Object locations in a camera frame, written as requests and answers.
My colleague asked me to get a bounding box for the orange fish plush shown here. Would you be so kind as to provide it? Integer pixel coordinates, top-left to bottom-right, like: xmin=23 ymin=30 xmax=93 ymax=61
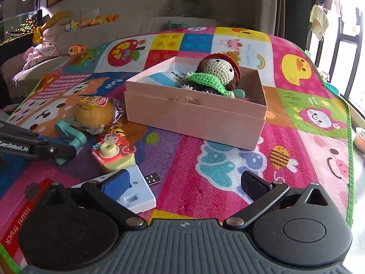
xmin=68 ymin=44 xmax=87 ymax=57

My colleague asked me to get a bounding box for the row of yellow plush toys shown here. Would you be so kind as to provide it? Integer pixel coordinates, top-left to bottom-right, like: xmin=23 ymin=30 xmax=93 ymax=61
xmin=64 ymin=13 xmax=120 ymax=31

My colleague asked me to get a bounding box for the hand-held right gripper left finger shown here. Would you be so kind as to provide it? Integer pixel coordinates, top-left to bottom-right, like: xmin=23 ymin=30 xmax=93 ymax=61
xmin=43 ymin=169 xmax=146 ymax=230

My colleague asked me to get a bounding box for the crochet doll with red hat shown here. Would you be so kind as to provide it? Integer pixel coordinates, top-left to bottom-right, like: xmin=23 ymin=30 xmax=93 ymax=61
xmin=182 ymin=53 xmax=242 ymax=99

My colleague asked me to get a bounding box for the red toy truck box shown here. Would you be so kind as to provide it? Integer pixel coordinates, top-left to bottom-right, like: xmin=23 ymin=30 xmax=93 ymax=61
xmin=0 ymin=178 xmax=57 ymax=266

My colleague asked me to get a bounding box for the yellow toy camera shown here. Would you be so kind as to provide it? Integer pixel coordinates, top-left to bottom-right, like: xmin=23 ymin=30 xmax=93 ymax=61
xmin=92 ymin=134 xmax=137 ymax=174

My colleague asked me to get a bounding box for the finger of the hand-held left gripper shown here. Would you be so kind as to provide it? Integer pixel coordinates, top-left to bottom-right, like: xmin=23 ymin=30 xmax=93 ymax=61
xmin=17 ymin=130 xmax=71 ymax=146
xmin=29 ymin=142 xmax=77 ymax=160

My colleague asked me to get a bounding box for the pale yellow hanging cloth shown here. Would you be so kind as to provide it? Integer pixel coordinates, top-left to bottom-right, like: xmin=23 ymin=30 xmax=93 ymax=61
xmin=309 ymin=4 xmax=330 ymax=41

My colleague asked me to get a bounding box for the glass fish tank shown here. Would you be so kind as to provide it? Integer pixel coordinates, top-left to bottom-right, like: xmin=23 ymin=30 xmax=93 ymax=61
xmin=0 ymin=0 xmax=43 ymax=47

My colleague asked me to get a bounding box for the white paper sheet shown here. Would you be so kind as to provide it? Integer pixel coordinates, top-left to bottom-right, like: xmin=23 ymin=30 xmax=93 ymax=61
xmin=81 ymin=7 xmax=99 ymax=21

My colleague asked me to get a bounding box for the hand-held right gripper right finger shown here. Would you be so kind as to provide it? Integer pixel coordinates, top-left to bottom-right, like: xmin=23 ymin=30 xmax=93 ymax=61
xmin=223 ymin=170 xmax=333 ymax=231

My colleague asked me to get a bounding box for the white usb device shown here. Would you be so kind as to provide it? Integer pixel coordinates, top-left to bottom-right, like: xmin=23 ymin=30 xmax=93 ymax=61
xmin=71 ymin=166 xmax=162 ymax=214

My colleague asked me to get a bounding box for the black window railing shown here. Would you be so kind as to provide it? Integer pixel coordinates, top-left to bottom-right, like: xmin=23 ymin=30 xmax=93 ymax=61
xmin=334 ymin=6 xmax=365 ymax=101

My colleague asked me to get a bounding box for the yellow banana pillow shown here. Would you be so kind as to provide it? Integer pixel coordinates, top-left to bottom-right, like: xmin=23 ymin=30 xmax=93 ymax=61
xmin=32 ymin=11 xmax=72 ymax=44

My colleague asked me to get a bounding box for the pink cardboard box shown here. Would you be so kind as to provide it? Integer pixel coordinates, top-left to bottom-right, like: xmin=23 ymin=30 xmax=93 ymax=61
xmin=124 ymin=56 xmax=268 ymax=151

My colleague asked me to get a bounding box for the gold bell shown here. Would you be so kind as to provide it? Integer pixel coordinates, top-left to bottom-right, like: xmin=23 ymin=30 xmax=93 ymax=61
xmin=109 ymin=125 xmax=126 ymax=138

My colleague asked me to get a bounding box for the teal plastic stand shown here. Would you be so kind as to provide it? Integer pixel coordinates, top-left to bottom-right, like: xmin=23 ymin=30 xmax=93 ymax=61
xmin=55 ymin=119 xmax=88 ymax=166

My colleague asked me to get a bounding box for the blue tissue pack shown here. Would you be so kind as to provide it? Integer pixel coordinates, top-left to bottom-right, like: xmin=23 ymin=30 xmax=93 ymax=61
xmin=148 ymin=71 xmax=183 ymax=88

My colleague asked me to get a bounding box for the beige curtain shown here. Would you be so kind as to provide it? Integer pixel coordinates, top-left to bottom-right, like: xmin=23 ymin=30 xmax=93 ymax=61
xmin=258 ymin=0 xmax=313 ymax=51

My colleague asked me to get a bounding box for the small bowl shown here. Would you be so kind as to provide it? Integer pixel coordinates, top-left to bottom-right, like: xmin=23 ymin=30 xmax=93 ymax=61
xmin=353 ymin=127 xmax=365 ymax=149

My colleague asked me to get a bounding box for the colourful cartoon play mat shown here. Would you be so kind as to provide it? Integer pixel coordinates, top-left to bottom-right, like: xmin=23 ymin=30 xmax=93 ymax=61
xmin=0 ymin=26 xmax=356 ymax=274

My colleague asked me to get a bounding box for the packaged bread bun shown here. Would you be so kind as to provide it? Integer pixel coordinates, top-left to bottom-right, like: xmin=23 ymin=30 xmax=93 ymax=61
xmin=68 ymin=95 xmax=126 ymax=135

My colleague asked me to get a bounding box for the pink clothing pile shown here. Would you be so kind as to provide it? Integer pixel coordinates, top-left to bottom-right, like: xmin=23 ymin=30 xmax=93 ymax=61
xmin=22 ymin=43 xmax=60 ymax=69

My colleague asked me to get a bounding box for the grey neck pillow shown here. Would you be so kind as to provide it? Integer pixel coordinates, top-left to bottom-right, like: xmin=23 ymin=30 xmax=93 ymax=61
xmin=168 ymin=0 xmax=213 ymax=18

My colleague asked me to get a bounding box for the beige sofa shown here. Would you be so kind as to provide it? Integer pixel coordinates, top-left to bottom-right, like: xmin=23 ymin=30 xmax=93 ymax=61
xmin=0 ymin=15 xmax=218 ymax=107

